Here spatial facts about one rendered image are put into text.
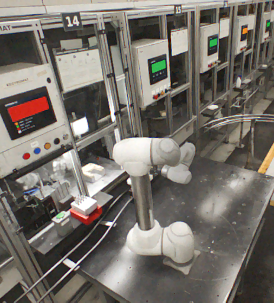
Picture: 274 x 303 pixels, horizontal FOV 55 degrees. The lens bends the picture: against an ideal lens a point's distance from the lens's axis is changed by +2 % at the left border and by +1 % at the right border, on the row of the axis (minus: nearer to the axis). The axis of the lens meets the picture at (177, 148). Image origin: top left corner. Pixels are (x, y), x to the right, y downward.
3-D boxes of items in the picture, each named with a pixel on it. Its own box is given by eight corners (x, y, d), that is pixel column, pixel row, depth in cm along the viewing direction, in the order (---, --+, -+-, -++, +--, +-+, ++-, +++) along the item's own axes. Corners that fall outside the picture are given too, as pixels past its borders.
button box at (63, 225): (63, 237, 150) (58, 222, 145) (55, 232, 154) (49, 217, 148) (74, 228, 156) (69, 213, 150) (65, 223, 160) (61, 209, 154)
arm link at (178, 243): (194, 264, 151) (193, 238, 140) (163, 263, 152) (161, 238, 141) (194, 241, 165) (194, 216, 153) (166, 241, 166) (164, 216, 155)
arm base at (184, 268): (203, 248, 166) (204, 242, 163) (187, 276, 150) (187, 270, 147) (180, 237, 175) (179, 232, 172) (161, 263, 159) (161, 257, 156)
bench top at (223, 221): (205, 355, 120) (205, 351, 118) (60, 258, 170) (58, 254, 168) (278, 181, 229) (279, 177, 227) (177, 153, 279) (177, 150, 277)
